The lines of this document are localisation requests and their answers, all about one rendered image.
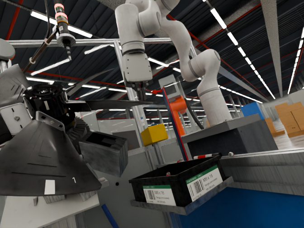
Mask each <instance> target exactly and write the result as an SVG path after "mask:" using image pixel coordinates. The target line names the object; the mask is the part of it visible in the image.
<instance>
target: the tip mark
mask: <svg viewBox="0 0 304 228"><path fill-rule="evenodd" d="M48 194H55V180H46V184H45V195H48Z"/></svg>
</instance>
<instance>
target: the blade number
mask: <svg viewBox="0 0 304 228"><path fill-rule="evenodd" d="M69 179H70V184H71V185H79V184H80V183H79V180H78V177H77V176H70V175H69Z"/></svg>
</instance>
